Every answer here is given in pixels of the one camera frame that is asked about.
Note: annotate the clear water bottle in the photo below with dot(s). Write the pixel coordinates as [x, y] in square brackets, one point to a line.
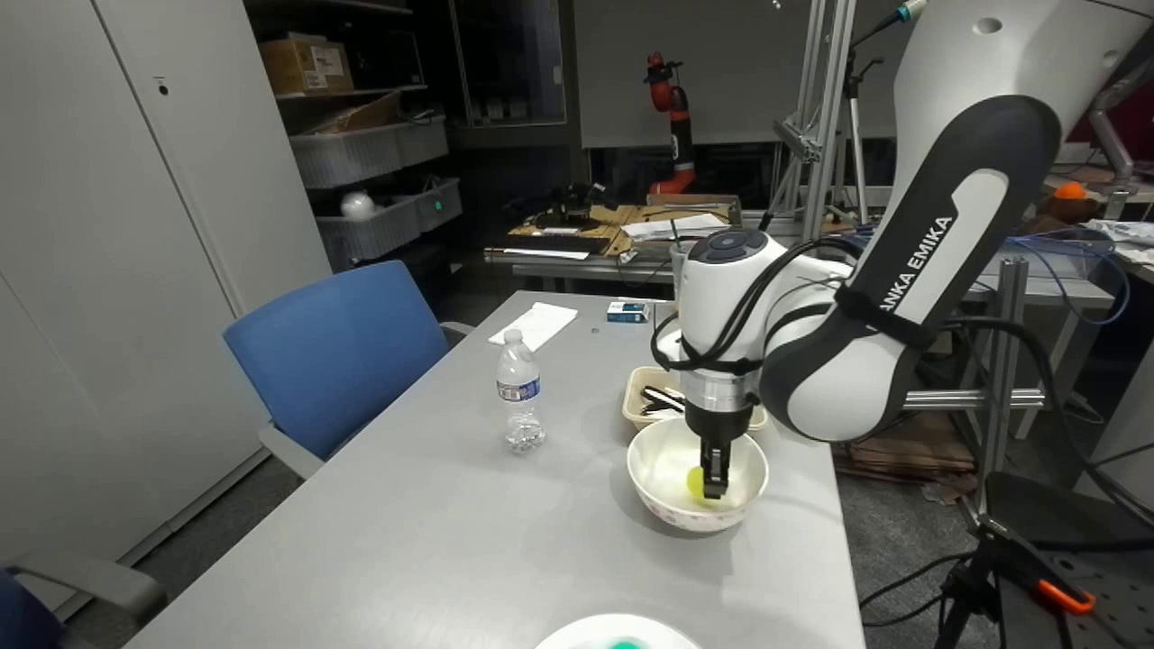
[522, 391]

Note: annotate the yellow ball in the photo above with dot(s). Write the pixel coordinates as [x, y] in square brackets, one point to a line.
[693, 481]

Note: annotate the beige cutlery tray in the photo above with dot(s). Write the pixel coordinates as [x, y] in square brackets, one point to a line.
[651, 396]

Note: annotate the white foam plate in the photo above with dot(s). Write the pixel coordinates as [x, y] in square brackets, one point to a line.
[600, 628]

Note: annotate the blue chair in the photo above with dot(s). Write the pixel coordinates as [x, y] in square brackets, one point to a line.
[334, 356]

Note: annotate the green ball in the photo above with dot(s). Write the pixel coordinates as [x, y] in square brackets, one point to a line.
[623, 642]

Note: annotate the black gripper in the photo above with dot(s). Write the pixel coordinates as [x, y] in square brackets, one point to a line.
[714, 428]

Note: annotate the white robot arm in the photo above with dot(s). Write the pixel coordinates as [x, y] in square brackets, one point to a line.
[827, 335]

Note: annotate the white paper sheet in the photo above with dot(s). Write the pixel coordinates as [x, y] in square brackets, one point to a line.
[539, 321]

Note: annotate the white ceramic bowl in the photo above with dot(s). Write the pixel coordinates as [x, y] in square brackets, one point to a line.
[667, 481]

